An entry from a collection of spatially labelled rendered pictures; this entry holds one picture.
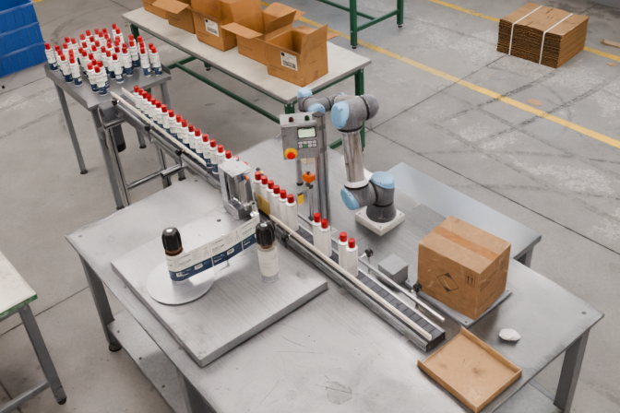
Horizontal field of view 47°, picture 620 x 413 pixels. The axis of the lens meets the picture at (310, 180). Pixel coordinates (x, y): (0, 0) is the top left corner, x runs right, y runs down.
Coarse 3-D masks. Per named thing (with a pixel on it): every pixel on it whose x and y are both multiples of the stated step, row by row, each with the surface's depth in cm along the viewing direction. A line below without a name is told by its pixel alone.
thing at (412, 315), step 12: (264, 216) 360; (300, 228) 351; (312, 240) 343; (312, 252) 336; (360, 276) 321; (360, 288) 315; (372, 288) 314; (396, 300) 308; (408, 312) 302; (408, 324) 296; (420, 324) 295; (432, 324) 295; (420, 336) 292; (432, 336) 290
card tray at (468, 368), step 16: (464, 336) 295; (448, 352) 289; (464, 352) 288; (480, 352) 288; (496, 352) 283; (432, 368) 283; (448, 368) 282; (464, 368) 282; (480, 368) 281; (496, 368) 281; (512, 368) 279; (448, 384) 272; (464, 384) 275; (480, 384) 275; (496, 384) 274; (464, 400) 267; (480, 400) 269
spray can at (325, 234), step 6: (324, 222) 321; (324, 228) 322; (324, 234) 323; (330, 234) 326; (324, 240) 325; (330, 240) 328; (324, 246) 328; (330, 246) 329; (324, 252) 330; (330, 252) 331
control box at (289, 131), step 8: (304, 112) 323; (312, 112) 323; (280, 120) 319; (288, 120) 319; (296, 120) 318; (312, 120) 317; (280, 128) 317; (288, 128) 316; (296, 128) 317; (288, 136) 319; (296, 136) 319; (288, 144) 321; (296, 144) 321; (288, 152) 324; (296, 152) 324; (304, 152) 324; (312, 152) 325
